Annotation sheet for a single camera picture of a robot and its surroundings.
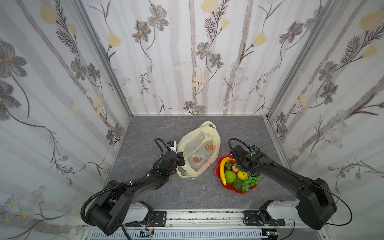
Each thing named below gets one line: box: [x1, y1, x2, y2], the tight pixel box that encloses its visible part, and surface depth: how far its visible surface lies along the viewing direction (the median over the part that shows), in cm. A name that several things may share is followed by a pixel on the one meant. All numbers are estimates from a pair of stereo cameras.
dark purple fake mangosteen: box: [224, 161, 233, 171], surface depth 89 cm
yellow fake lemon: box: [237, 171, 248, 181], surface depth 85 cm
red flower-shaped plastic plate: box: [215, 154, 258, 195], surface depth 84 cm
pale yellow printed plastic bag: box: [176, 121, 221, 178], surface depth 98 cm
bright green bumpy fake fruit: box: [224, 170, 237, 183], surface depth 84 cm
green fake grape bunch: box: [241, 174, 262, 192], surface depth 81 cm
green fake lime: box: [233, 178, 243, 190], surface depth 82 cm
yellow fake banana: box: [219, 157, 236, 186], surface depth 88 cm
